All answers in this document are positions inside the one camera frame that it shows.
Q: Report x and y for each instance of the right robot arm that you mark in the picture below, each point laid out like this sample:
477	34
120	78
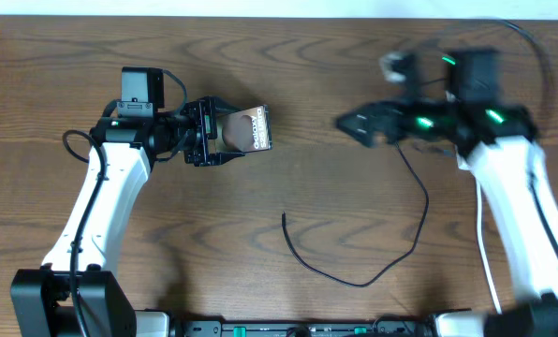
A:
499	147

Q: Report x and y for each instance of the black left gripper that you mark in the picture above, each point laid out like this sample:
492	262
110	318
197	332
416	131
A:
199	131

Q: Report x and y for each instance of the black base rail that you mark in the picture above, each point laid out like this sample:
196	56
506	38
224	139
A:
388	326

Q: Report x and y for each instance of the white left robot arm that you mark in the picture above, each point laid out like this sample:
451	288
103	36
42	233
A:
75	292

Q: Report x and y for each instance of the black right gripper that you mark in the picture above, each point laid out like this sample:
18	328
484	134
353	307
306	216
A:
390	109

